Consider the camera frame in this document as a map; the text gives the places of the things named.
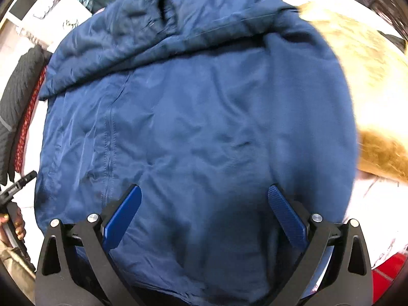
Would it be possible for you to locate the red patterned cloth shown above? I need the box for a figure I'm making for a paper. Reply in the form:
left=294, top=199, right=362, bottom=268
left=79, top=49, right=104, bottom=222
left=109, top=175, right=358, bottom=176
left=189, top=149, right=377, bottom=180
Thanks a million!
left=14, top=66, right=47, bottom=174

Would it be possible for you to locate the navy blue jacket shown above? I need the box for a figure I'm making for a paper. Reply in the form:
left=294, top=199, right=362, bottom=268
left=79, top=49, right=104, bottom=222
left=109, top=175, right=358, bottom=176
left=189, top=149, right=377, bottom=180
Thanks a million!
left=35, top=0, right=358, bottom=305

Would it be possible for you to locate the person's left hand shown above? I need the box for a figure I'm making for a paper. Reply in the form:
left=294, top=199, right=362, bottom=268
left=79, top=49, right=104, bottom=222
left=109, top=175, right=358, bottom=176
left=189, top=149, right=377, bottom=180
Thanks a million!
left=1, top=202, right=26, bottom=247

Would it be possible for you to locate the black knitted garment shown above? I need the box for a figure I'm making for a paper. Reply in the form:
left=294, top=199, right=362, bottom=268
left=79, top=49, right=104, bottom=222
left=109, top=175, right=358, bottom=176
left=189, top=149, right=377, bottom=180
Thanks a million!
left=1, top=45, right=52, bottom=186

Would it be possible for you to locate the mustard yellow garment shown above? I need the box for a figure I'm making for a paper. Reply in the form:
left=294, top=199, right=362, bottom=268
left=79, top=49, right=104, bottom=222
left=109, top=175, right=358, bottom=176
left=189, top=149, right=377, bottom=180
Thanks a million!
left=299, top=2, right=407, bottom=182

